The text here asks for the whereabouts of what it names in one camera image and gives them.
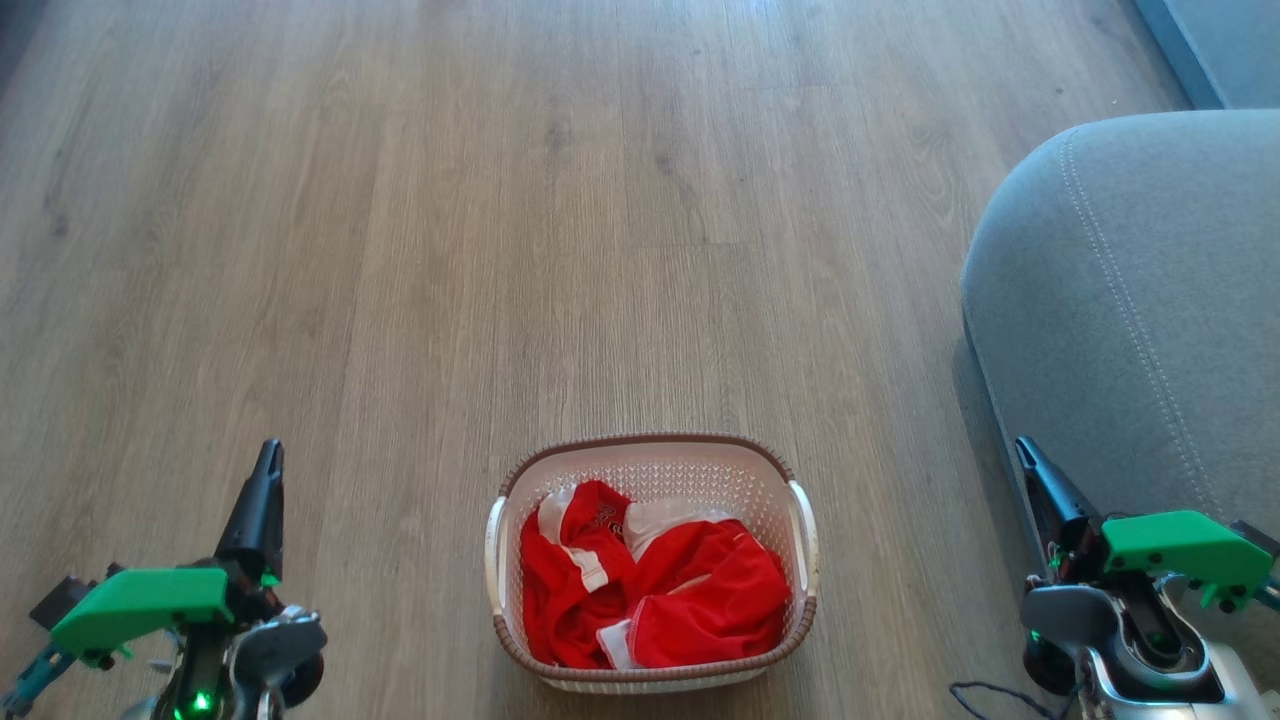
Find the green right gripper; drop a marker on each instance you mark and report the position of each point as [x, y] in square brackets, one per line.
[1185, 550]

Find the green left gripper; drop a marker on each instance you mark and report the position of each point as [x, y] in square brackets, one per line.
[140, 605]

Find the red and white garment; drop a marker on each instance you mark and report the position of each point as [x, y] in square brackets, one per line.
[690, 590]

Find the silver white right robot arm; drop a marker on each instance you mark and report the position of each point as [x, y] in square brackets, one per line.
[1130, 650]

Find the grey fabric sofa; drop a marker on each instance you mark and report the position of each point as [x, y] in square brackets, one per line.
[1150, 300]

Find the white laundry basket brown rim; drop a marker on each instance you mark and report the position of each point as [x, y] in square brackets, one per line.
[655, 460]

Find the blue grey furniture panel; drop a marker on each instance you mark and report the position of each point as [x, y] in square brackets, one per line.
[1220, 45]

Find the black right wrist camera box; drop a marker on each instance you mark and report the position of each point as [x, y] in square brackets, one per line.
[1258, 538]

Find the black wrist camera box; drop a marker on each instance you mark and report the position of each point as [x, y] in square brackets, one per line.
[1258, 538]
[62, 602]

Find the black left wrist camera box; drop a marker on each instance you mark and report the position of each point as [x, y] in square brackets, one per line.
[62, 602]

